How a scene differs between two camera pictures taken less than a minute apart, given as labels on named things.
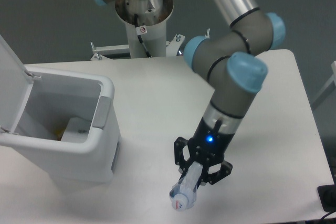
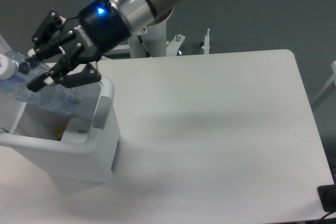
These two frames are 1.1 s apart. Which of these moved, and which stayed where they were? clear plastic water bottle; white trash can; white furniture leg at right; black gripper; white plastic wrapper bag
Moved: black gripper; clear plastic water bottle
Stayed: white trash can; white furniture leg at right; white plastic wrapper bag
